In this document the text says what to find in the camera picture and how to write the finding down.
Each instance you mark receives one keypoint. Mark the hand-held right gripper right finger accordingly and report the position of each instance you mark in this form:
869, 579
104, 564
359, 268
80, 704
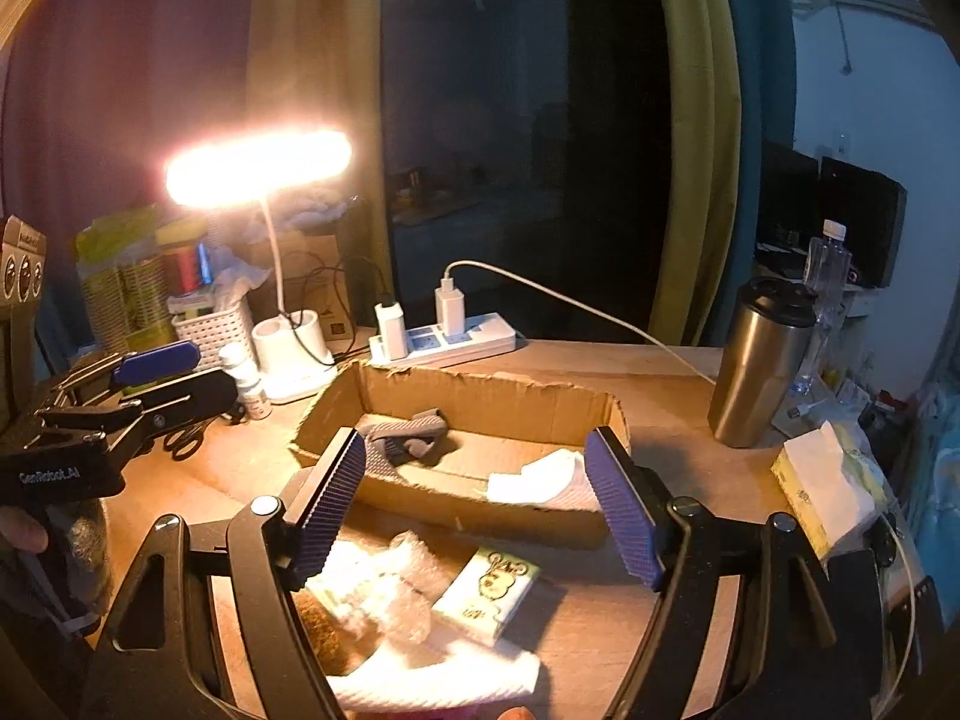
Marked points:
622, 510

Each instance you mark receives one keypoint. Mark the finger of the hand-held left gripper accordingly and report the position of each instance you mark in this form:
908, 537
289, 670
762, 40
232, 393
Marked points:
187, 394
157, 361

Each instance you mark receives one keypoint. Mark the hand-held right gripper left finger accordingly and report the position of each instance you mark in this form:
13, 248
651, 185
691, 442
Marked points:
330, 502

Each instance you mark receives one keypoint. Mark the white waffle cloth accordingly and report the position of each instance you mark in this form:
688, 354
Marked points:
540, 480

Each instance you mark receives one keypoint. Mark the grey striped sock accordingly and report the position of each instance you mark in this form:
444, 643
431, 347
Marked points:
409, 439

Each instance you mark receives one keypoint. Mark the cardboard box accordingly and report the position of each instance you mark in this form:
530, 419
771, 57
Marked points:
525, 405

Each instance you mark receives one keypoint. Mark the white towel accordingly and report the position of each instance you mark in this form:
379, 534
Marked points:
450, 671

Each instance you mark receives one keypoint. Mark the person's left hand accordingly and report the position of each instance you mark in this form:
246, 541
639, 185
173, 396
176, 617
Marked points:
19, 529

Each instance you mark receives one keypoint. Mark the black scissors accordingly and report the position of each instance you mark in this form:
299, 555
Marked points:
184, 441

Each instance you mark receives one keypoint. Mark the white woven basket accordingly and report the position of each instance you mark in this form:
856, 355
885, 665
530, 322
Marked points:
214, 334

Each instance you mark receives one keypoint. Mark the small white bottle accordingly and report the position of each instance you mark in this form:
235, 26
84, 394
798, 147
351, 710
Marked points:
251, 386

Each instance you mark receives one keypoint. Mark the green snack packets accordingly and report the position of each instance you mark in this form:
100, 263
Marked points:
124, 285

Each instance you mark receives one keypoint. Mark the clear bubble wrap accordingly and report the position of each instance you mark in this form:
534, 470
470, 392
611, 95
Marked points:
390, 585

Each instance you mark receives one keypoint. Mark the jar with yellow lid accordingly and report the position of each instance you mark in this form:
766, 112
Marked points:
184, 259

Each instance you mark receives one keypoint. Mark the white desk lamp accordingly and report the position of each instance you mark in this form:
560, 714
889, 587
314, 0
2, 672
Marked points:
292, 360

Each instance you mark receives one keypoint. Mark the green white tissue packet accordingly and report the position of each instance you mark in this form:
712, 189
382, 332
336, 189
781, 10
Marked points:
487, 589

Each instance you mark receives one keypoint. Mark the box with round prints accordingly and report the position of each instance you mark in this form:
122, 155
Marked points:
22, 262

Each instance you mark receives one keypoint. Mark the brown cardboard carton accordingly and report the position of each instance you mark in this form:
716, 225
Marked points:
315, 270

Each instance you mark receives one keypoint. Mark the white power adapter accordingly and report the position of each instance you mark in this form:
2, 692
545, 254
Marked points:
390, 330

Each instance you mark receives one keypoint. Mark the steel travel tumbler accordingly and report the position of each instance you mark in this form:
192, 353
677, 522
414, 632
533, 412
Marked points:
757, 367

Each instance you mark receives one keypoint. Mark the yellow tissue pack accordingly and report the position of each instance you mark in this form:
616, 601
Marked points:
825, 487

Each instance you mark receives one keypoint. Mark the white power strip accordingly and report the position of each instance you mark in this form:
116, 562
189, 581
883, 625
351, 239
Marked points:
480, 337

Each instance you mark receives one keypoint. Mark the white charger plug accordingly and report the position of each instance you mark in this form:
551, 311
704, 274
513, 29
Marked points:
448, 307

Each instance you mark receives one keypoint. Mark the clear water bottle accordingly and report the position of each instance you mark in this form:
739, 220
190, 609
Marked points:
825, 270

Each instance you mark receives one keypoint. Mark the yellow green curtain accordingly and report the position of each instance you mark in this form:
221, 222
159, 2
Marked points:
330, 52
697, 127

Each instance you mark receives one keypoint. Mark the black monitor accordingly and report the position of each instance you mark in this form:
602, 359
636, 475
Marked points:
862, 217
787, 187

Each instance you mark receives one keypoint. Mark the teal curtain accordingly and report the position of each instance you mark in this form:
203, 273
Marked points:
765, 90

